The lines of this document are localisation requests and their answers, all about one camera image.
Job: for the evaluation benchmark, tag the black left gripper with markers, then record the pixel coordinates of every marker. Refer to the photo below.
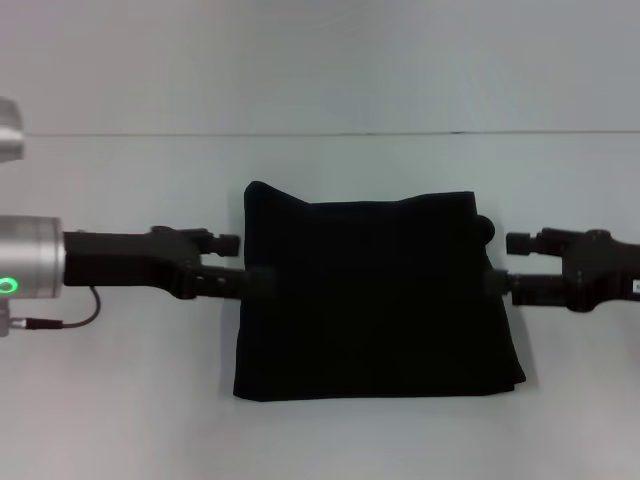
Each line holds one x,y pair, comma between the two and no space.
130,260

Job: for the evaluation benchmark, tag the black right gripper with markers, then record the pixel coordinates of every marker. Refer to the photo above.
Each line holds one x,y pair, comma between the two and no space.
600,270

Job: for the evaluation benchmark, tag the black t-shirt with FREE print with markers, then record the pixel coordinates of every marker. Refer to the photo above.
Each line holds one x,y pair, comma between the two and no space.
370,295

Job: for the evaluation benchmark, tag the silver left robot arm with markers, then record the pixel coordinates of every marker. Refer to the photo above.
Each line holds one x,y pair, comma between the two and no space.
30,250

